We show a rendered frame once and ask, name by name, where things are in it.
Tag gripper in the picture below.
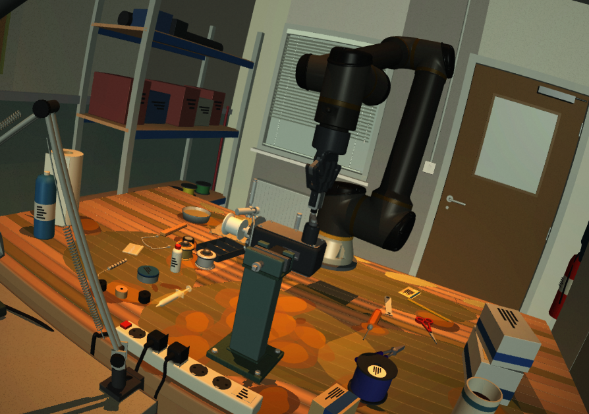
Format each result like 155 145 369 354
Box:
304 150 343 211

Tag black spinning reel body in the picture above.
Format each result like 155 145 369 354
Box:
250 221 328 278

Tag white reel spool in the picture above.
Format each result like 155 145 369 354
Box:
221 212 252 241

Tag white radiator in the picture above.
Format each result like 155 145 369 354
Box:
247 177 320 232

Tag window with blinds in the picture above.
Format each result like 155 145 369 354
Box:
256 24 396 181

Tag red stick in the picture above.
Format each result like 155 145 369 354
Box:
213 105 231 194

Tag black tray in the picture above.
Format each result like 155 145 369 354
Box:
195 236 248 262

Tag grey bowl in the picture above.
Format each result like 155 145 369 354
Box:
181 205 213 225

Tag small red box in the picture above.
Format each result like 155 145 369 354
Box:
198 88 227 127

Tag dark green clamp stand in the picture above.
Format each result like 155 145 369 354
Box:
206 243 301 386

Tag silver spool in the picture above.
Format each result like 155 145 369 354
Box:
194 248 217 270

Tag grey box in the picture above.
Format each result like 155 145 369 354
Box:
195 96 215 127

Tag orange screwdriver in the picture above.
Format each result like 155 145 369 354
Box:
361 308 383 342

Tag black yellow line spool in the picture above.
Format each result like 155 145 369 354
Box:
179 235 198 262

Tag brown door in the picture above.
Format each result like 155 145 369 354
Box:
416 61 589 312

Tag yellow pencil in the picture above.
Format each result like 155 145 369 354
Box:
407 296 455 324

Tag red scissors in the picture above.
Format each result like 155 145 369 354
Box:
414 314 439 344

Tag dark blue box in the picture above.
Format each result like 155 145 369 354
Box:
144 89 171 125

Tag cream syringe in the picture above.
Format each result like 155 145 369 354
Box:
155 285 194 309

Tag long black box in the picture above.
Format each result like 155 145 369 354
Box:
172 18 225 52

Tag grey blue round tin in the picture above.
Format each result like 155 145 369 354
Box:
136 264 161 284

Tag large blue spool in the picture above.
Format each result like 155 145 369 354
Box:
347 351 399 405

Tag grey shelf unit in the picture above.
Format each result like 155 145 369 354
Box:
70 0 266 206

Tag cardboard box blue stripe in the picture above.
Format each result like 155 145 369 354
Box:
308 382 362 414

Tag small bristle brush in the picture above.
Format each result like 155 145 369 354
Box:
97 257 129 278

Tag white power strip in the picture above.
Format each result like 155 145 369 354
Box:
114 320 265 414

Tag large red box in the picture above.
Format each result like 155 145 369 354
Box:
88 71 152 125

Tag white box blue stripe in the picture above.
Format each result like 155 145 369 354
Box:
463 328 526 407
476 301 543 373

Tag beige paper roll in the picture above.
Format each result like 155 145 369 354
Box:
43 148 85 228

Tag red fire extinguisher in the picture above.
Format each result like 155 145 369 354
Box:
547 236 584 321

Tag white cup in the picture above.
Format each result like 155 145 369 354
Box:
453 376 504 414

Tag blue spray can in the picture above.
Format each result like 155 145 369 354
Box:
33 170 58 241

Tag black reel handle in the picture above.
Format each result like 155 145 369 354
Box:
300 210 322 246

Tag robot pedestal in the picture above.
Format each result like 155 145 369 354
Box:
319 230 358 271

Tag grey wire bail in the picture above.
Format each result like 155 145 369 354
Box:
234 206 262 249

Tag thin wire loop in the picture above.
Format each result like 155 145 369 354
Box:
140 234 173 251

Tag black plug with cable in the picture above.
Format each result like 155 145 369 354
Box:
134 328 169 373
152 340 191 400

